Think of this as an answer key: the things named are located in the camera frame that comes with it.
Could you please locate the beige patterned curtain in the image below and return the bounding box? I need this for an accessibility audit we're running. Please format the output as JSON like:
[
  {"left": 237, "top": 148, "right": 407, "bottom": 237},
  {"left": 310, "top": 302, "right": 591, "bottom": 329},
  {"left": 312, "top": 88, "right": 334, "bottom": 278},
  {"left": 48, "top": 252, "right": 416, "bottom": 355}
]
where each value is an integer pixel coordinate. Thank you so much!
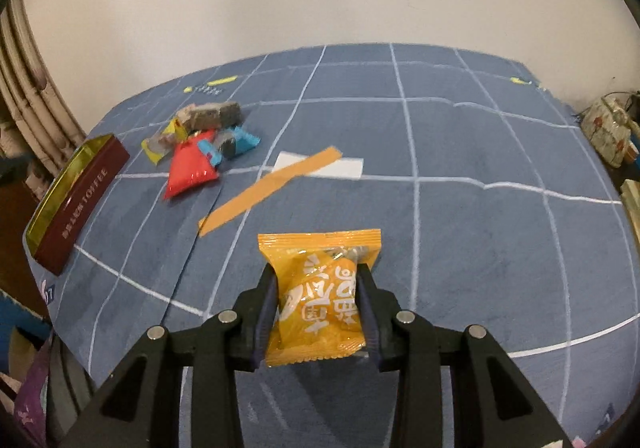
[{"left": 0, "top": 0, "right": 88, "bottom": 179}]

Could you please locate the purple printed bag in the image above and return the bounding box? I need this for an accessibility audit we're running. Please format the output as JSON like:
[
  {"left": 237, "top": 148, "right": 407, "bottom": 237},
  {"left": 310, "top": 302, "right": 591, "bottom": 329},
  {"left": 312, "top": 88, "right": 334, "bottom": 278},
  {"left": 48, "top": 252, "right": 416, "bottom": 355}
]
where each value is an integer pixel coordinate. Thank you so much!
[{"left": 12, "top": 335, "right": 53, "bottom": 448}]

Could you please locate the yellow candy wrapper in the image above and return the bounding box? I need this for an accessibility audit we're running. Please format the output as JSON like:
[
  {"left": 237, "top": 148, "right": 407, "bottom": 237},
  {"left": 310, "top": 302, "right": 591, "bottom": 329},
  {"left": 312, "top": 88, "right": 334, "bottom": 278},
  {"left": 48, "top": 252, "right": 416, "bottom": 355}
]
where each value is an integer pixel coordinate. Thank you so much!
[{"left": 141, "top": 119, "right": 188, "bottom": 164}]

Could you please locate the red snack packet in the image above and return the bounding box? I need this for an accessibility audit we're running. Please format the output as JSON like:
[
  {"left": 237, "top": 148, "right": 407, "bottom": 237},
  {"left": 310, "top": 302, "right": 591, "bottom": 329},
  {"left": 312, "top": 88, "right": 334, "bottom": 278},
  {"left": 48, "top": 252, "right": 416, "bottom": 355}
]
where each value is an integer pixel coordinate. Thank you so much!
[{"left": 163, "top": 129, "right": 221, "bottom": 200}]

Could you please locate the maroon and gold tin box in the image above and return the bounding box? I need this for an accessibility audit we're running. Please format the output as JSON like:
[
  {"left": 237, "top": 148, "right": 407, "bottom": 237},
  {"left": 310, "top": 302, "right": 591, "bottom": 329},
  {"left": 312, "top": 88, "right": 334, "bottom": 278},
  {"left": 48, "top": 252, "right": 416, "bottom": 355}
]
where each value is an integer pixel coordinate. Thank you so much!
[{"left": 23, "top": 134, "right": 131, "bottom": 276}]

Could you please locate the blue-ended clear candy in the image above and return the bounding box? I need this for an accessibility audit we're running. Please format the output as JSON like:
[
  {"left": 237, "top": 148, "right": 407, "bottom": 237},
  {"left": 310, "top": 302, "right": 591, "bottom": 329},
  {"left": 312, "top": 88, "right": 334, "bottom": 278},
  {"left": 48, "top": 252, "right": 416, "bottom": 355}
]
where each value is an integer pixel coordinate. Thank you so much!
[{"left": 197, "top": 125, "right": 262, "bottom": 164}]

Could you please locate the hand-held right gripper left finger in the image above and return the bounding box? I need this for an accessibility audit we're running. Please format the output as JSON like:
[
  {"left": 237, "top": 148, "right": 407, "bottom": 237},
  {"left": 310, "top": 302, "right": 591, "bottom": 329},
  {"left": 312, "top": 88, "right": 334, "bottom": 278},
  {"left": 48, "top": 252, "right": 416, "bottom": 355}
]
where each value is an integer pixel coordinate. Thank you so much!
[{"left": 60, "top": 264, "right": 281, "bottom": 448}]

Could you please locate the grey snack bar packet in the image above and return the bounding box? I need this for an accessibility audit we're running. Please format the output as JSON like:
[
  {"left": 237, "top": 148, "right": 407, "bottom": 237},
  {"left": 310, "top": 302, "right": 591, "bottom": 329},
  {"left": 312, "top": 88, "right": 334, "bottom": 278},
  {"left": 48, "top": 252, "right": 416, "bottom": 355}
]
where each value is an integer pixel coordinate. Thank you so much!
[{"left": 176, "top": 100, "right": 245, "bottom": 131}]

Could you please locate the orange snack packet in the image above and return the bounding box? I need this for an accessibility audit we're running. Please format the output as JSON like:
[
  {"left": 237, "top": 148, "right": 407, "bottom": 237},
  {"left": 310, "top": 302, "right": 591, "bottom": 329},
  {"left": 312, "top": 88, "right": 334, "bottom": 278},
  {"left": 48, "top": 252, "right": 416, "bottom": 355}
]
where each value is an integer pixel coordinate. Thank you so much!
[{"left": 257, "top": 229, "right": 382, "bottom": 368}]

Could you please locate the blue checked tablecloth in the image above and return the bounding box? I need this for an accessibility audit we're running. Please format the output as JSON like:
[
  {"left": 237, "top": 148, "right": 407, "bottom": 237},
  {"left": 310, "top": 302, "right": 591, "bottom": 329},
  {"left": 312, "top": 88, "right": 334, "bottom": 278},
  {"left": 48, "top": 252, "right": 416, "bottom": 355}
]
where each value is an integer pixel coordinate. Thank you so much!
[{"left": 27, "top": 43, "right": 640, "bottom": 448}]

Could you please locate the floral bag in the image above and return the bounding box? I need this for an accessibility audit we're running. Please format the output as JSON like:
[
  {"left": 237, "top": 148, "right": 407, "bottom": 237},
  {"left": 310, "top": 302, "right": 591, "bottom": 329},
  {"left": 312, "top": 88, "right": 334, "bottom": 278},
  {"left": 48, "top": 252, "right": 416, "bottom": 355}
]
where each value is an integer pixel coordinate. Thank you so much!
[{"left": 580, "top": 95, "right": 640, "bottom": 168}]

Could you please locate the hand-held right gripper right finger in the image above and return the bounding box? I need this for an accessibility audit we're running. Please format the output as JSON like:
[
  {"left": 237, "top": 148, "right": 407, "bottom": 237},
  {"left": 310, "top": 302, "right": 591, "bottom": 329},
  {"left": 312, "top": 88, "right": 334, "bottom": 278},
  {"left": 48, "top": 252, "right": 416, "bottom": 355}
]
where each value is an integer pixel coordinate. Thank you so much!
[{"left": 352, "top": 264, "right": 576, "bottom": 448}]

